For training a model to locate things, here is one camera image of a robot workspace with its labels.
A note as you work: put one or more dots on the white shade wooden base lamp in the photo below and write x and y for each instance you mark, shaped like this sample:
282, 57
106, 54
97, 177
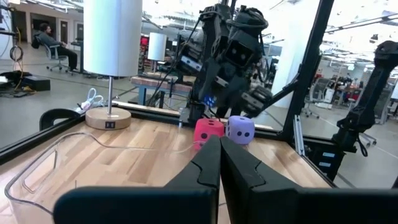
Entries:
112, 37

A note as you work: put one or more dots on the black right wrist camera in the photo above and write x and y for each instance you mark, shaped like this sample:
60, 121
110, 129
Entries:
242, 51

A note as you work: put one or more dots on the clear plastic bin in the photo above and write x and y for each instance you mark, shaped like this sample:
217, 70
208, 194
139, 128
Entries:
93, 161

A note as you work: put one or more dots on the large purple foam die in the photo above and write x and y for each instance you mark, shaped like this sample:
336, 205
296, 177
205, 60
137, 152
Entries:
241, 129

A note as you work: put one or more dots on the wooden workbench blue legs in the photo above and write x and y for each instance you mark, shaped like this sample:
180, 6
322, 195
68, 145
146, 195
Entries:
155, 82

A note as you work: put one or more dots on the small blue translucent die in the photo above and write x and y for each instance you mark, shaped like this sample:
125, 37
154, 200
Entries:
210, 101

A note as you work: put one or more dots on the silver frame bracket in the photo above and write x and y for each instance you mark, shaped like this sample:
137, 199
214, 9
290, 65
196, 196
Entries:
299, 137

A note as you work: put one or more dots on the large red foam die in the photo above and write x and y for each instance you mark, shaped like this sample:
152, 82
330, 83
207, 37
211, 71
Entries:
206, 130

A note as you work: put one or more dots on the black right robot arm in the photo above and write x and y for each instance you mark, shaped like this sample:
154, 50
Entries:
214, 21

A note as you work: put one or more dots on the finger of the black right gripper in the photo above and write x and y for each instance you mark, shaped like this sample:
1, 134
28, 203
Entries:
231, 96
208, 81

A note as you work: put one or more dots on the black floor cases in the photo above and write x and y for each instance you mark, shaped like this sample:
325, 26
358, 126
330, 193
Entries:
35, 83

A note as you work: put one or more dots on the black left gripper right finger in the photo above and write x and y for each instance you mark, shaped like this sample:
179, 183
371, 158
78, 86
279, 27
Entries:
264, 199

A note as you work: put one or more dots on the white background lamp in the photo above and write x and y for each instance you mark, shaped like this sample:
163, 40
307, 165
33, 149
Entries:
157, 46

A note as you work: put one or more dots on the black aluminium table frame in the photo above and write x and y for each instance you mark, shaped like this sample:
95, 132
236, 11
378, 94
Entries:
308, 62

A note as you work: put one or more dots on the seated person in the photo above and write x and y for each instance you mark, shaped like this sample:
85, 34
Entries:
51, 39

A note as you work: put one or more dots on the black labelled control box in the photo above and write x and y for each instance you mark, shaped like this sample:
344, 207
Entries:
323, 168

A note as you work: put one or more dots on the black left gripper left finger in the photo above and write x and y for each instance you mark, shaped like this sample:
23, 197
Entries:
186, 202

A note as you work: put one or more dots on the grey office chair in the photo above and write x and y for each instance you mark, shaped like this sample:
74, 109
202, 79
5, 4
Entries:
53, 55

